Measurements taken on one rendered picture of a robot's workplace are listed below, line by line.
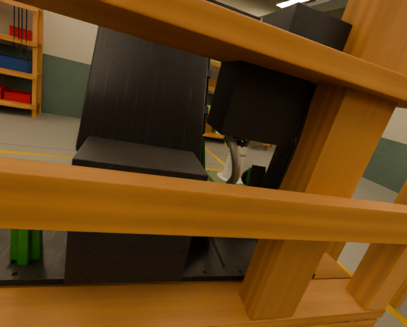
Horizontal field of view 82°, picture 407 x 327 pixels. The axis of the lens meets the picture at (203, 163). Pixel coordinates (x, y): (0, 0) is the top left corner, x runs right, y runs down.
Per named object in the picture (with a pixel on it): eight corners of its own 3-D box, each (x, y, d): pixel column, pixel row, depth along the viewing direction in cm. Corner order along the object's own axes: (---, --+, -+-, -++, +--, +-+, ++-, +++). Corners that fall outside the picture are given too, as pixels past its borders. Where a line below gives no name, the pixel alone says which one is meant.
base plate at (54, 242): (10, 194, 89) (9, 190, 88) (259, 214, 124) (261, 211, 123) (-85, 288, 51) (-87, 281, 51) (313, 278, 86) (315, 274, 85)
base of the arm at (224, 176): (213, 171, 169) (220, 147, 164) (237, 176, 174) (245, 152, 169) (221, 182, 151) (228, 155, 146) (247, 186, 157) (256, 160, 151)
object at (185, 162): (79, 237, 75) (88, 134, 64) (172, 240, 84) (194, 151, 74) (62, 285, 58) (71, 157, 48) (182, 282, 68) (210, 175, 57)
